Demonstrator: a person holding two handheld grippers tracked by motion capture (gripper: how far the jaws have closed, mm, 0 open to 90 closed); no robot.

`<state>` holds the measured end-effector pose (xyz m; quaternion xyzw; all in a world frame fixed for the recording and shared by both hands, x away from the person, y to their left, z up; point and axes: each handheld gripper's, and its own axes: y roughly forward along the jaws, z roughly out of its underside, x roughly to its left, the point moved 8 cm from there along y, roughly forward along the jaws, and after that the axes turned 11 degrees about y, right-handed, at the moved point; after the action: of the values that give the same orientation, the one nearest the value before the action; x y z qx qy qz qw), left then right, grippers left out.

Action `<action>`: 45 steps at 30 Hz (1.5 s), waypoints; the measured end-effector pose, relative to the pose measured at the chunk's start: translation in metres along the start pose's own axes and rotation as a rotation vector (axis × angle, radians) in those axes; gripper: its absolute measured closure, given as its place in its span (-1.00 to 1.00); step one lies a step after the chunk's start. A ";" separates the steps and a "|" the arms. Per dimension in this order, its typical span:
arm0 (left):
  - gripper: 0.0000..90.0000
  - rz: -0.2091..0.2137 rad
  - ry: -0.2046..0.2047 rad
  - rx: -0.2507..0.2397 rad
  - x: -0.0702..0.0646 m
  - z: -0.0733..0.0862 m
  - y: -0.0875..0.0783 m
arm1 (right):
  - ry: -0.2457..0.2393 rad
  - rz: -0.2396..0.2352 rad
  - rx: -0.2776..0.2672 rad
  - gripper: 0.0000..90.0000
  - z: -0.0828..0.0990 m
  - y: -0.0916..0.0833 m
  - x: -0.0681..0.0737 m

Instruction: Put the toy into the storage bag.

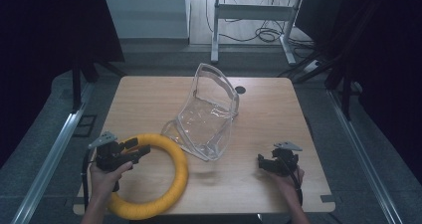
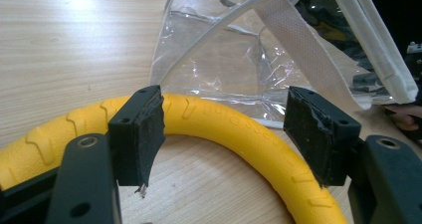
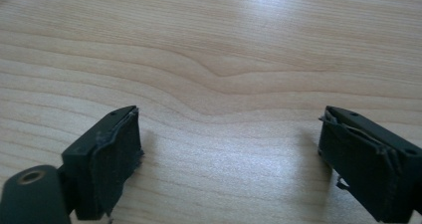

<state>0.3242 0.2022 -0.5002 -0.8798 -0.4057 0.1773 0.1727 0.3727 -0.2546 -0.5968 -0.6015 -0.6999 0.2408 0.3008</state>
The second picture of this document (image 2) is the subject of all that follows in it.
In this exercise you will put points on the clear plastic bag white trim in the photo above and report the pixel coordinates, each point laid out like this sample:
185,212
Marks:
252,61

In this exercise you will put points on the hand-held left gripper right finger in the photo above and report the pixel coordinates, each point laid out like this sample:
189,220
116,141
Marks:
318,141

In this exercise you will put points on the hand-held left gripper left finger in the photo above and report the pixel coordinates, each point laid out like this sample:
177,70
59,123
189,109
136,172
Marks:
132,141

